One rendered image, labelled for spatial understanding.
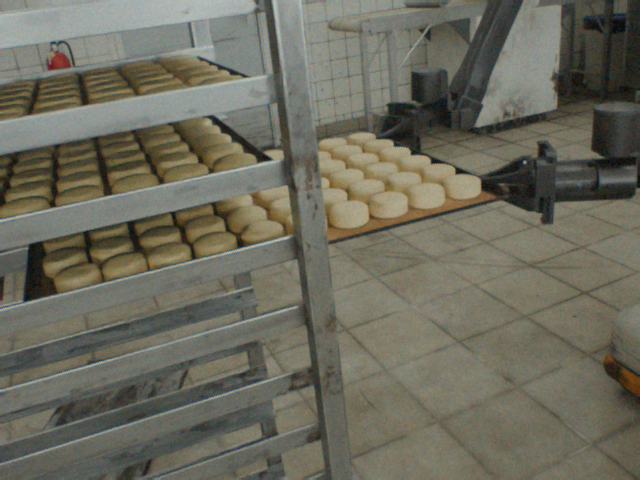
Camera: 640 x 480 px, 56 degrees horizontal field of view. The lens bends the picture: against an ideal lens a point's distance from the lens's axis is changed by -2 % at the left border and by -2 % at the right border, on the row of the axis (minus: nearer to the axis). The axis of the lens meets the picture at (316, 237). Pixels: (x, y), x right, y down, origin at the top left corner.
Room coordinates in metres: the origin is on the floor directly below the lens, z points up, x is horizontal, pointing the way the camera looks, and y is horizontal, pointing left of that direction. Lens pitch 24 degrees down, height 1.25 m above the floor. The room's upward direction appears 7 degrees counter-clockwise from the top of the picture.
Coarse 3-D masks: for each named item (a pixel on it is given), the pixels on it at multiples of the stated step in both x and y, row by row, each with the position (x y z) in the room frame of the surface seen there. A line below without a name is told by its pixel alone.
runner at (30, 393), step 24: (288, 312) 0.62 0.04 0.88; (192, 336) 0.59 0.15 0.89; (216, 336) 0.59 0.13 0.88; (240, 336) 0.60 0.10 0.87; (264, 336) 0.61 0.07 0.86; (120, 360) 0.56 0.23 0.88; (144, 360) 0.57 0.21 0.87; (168, 360) 0.58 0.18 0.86; (24, 384) 0.53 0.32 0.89; (48, 384) 0.54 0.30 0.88; (72, 384) 0.54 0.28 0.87; (96, 384) 0.55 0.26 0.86; (0, 408) 0.52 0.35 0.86; (24, 408) 0.53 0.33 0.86
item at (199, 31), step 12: (192, 24) 1.03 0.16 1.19; (204, 24) 1.04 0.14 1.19; (192, 36) 1.03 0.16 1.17; (204, 36) 1.03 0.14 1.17; (240, 276) 1.03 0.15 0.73; (240, 288) 1.03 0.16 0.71; (240, 312) 1.04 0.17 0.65; (252, 312) 1.04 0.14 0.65; (252, 360) 1.03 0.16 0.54; (264, 360) 1.04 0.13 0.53; (264, 432) 1.03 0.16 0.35; (276, 456) 1.03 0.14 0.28
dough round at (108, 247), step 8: (104, 240) 0.69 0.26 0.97; (112, 240) 0.68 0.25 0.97; (120, 240) 0.68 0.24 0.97; (128, 240) 0.68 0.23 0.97; (96, 248) 0.66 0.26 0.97; (104, 248) 0.66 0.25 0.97; (112, 248) 0.66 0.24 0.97; (120, 248) 0.66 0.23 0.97; (128, 248) 0.66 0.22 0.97; (96, 256) 0.65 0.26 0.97; (104, 256) 0.65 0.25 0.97; (96, 264) 0.65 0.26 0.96
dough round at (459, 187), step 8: (456, 176) 0.78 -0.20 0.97; (464, 176) 0.78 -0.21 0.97; (472, 176) 0.78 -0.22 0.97; (448, 184) 0.76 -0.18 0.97; (456, 184) 0.75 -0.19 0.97; (464, 184) 0.75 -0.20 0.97; (472, 184) 0.75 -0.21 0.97; (480, 184) 0.76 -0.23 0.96; (448, 192) 0.76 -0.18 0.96; (456, 192) 0.75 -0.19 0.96; (464, 192) 0.74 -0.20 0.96; (472, 192) 0.75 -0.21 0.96; (480, 192) 0.76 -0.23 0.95
